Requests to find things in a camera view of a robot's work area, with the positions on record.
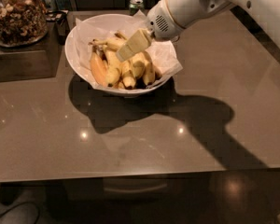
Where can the dark wooden box stand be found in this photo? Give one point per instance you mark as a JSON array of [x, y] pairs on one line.
[[39, 60]]

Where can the green soda can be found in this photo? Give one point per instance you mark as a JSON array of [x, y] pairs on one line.
[[135, 6]]

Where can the glass jar of nuts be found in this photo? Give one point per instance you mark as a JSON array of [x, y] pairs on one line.
[[22, 22]]

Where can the white paper liner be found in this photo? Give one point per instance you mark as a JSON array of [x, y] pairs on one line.
[[91, 48]]

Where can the small black tray with items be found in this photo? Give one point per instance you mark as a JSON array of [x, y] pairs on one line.
[[56, 16]]

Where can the yellow banana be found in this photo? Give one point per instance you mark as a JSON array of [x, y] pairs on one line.
[[113, 72], [149, 74], [114, 43], [128, 79]]

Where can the orange-tinted banana at left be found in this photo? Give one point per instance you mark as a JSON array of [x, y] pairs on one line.
[[98, 68]]

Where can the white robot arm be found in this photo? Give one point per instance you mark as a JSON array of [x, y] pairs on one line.
[[266, 13]]

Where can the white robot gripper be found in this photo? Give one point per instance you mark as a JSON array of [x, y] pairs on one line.
[[160, 20]]

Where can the white ceramic bowl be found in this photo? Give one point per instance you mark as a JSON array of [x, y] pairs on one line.
[[78, 49]]

